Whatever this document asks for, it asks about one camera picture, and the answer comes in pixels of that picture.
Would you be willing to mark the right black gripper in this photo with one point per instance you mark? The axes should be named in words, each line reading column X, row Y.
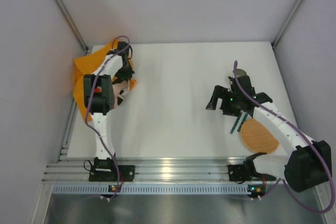
column 227, row 102

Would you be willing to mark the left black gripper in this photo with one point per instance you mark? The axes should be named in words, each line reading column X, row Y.
column 126, row 72

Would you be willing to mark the metal cup with beige sleeve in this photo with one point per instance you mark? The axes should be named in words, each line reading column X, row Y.
column 240, row 72

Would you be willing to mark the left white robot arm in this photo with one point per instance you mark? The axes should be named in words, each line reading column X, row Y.
column 104, row 90

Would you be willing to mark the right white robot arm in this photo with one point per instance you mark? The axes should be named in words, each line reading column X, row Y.
column 307, row 163

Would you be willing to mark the round woven wicker plate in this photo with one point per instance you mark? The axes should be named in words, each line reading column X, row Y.
column 257, row 138

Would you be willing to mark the spoon with teal handle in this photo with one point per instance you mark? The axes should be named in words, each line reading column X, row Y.
column 245, row 117

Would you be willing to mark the fork with teal handle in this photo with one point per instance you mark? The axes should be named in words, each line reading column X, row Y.
column 235, row 124

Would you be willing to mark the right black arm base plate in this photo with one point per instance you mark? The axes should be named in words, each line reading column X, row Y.
column 240, row 174

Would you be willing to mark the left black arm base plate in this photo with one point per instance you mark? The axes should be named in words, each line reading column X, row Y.
column 126, row 174

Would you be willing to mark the aluminium frame rail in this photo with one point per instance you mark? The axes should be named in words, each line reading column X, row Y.
column 154, row 170

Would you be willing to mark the slotted grey cable duct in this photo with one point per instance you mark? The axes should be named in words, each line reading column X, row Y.
column 159, row 189

